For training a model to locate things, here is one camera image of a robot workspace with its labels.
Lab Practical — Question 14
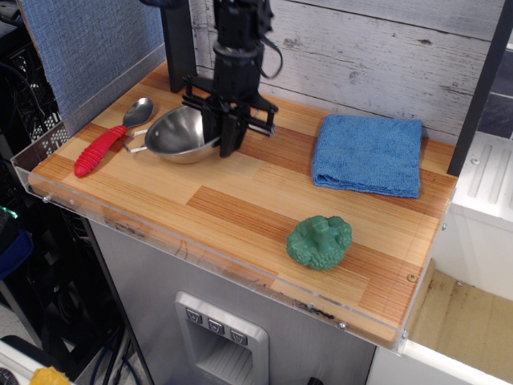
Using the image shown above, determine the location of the clear acrylic edge guard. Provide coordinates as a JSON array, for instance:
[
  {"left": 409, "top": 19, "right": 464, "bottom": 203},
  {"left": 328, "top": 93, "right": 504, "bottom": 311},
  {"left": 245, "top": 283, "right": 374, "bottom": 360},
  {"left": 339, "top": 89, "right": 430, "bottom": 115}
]
[{"left": 10, "top": 43, "right": 452, "bottom": 357}]

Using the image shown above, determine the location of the silver ice dispenser panel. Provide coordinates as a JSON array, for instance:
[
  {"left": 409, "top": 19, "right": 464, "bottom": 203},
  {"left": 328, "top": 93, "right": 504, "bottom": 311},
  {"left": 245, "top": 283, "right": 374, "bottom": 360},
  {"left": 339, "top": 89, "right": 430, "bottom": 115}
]
[{"left": 175, "top": 291, "right": 270, "bottom": 384}]

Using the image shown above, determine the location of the white toy sink unit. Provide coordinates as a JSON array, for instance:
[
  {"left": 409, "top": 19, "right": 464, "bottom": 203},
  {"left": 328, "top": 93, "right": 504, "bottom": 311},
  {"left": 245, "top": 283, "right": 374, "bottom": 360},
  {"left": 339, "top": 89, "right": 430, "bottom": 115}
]
[{"left": 368, "top": 132, "right": 512, "bottom": 384}]

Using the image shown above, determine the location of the black vertical post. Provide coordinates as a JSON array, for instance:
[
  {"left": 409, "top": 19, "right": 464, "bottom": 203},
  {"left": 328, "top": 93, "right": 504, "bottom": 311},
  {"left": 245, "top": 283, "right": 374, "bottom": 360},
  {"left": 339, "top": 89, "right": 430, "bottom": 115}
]
[
  {"left": 160, "top": 1, "right": 196, "bottom": 92},
  {"left": 446, "top": 0, "right": 512, "bottom": 176}
]

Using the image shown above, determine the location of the spoon with red handle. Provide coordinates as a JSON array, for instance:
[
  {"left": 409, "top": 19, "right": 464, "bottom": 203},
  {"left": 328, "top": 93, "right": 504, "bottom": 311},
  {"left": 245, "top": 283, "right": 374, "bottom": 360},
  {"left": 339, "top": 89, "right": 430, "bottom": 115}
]
[{"left": 74, "top": 97, "right": 154, "bottom": 177}]

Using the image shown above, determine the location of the black vertical post left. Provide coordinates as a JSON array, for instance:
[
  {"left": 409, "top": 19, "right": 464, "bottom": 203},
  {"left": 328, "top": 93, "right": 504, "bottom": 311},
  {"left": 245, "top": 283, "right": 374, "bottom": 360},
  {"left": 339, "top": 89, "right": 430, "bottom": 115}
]
[{"left": 160, "top": 1, "right": 196, "bottom": 92}]

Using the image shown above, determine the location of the silver toy fridge cabinet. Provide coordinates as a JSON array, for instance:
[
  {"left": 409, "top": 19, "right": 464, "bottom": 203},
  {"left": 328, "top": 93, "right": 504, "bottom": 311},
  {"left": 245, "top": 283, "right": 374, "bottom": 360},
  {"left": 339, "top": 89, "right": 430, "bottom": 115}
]
[{"left": 92, "top": 223, "right": 375, "bottom": 384}]

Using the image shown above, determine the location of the blue folded cloth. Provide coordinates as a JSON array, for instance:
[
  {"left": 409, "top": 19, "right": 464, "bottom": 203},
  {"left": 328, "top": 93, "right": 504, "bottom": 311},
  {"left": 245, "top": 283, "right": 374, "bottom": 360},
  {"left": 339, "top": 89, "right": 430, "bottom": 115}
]
[{"left": 312, "top": 115, "right": 422, "bottom": 198}]

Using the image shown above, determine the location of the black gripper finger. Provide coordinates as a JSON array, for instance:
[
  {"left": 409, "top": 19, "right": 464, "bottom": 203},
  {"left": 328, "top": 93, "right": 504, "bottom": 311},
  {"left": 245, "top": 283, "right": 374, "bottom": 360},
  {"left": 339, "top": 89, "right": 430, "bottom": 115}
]
[
  {"left": 220, "top": 106, "right": 250, "bottom": 157},
  {"left": 202, "top": 99, "right": 224, "bottom": 143}
]

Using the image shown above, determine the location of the black vertical post right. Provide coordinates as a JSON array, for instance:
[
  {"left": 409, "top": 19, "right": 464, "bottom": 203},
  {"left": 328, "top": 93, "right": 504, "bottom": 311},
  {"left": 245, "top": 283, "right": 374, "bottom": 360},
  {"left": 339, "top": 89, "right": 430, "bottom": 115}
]
[{"left": 446, "top": 0, "right": 512, "bottom": 176}]

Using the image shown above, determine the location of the green toy broccoli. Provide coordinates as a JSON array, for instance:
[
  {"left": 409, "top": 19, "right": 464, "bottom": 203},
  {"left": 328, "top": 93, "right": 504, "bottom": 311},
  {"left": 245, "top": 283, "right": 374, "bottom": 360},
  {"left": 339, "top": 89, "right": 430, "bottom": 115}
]
[{"left": 286, "top": 216, "right": 353, "bottom": 270}]

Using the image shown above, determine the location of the stainless steel bowl with handles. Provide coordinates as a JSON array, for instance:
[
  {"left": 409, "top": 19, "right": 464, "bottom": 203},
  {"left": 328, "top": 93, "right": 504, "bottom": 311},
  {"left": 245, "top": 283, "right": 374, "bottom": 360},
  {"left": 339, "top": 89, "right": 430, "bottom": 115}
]
[{"left": 123, "top": 106, "right": 220, "bottom": 164}]

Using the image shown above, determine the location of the black plastic crate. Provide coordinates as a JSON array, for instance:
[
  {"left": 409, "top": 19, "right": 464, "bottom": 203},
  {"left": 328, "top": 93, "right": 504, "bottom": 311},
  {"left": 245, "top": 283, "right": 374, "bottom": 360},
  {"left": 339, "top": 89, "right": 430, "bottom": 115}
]
[{"left": 1, "top": 43, "right": 62, "bottom": 144}]

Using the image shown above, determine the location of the blue fabric panel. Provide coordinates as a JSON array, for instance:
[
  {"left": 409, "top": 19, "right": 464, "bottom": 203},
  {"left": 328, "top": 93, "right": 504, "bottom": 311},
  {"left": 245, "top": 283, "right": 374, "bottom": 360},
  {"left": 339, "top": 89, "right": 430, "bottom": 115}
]
[{"left": 18, "top": 1, "right": 165, "bottom": 135}]

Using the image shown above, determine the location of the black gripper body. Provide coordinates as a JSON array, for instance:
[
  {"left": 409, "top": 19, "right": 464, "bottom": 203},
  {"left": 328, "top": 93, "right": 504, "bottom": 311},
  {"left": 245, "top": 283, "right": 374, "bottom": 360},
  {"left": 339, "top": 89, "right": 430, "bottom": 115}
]
[{"left": 183, "top": 59, "right": 278, "bottom": 136}]

